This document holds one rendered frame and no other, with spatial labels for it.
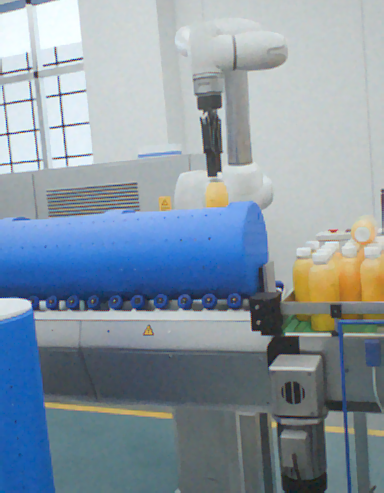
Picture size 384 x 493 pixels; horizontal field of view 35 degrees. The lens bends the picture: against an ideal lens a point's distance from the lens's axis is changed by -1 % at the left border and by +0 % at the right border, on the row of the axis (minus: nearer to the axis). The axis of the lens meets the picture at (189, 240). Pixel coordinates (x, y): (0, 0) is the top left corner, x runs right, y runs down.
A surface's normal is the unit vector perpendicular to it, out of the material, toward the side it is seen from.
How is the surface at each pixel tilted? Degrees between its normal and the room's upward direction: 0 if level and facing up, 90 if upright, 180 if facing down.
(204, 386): 109
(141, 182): 90
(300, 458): 90
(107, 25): 90
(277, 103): 90
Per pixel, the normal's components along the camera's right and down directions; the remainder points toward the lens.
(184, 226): -0.33, -0.52
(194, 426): -0.40, 0.13
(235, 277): -0.29, 0.53
